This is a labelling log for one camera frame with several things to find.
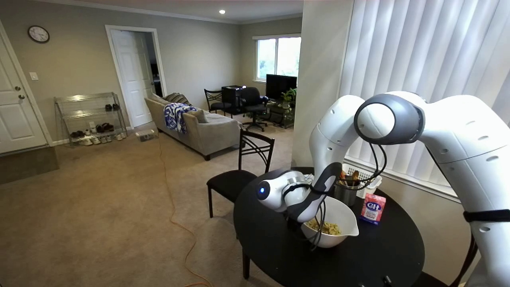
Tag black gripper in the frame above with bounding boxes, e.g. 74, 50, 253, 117
285, 202, 318, 230

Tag white mixing bowl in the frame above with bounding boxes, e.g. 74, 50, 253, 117
299, 194, 360, 250

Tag brown round wooden spoon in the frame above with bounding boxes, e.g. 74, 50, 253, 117
345, 168, 363, 187

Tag yellow macaroni pasta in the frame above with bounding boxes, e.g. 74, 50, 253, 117
307, 218, 344, 237

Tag metal utensil cup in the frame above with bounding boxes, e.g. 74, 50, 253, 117
333, 179, 358, 207

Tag pink sugar carton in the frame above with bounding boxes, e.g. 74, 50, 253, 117
358, 192, 388, 226

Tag white plastic basket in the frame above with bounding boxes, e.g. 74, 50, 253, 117
355, 168, 384, 200

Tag black office chair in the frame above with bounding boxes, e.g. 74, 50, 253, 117
239, 85, 270, 132

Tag green house plant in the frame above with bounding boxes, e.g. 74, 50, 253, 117
278, 87, 298, 108

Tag grey sofa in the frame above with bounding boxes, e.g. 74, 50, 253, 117
143, 92, 242, 162

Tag white window sill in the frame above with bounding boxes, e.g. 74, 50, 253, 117
344, 155, 462, 203

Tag black flat television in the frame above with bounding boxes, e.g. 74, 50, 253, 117
264, 73, 298, 101

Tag black desk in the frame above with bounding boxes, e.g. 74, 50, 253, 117
219, 84, 245, 116

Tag black armchair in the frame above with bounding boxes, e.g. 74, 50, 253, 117
202, 87, 235, 117

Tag blue white patterned blanket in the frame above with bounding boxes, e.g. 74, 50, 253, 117
162, 101, 196, 133

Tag bright living room window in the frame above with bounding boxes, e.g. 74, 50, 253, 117
253, 34, 302, 84

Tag striped sofa pillow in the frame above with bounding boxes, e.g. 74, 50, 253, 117
164, 92, 191, 106

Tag white vertical blinds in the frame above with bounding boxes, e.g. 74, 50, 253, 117
339, 0, 510, 199

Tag white interior door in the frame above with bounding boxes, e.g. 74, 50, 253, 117
109, 28, 153, 128

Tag glass shoe shelf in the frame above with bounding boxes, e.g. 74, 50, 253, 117
52, 90, 129, 148

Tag dark door mat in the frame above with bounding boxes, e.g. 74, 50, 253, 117
0, 144, 60, 186

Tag white panelled front door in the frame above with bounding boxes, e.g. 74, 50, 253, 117
0, 22, 49, 155

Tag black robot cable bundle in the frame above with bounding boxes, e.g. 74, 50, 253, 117
310, 140, 388, 251

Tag thin orange floor cable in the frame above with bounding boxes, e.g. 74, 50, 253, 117
157, 140, 213, 287

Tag round wall clock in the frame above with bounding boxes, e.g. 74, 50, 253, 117
25, 23, 52, 45

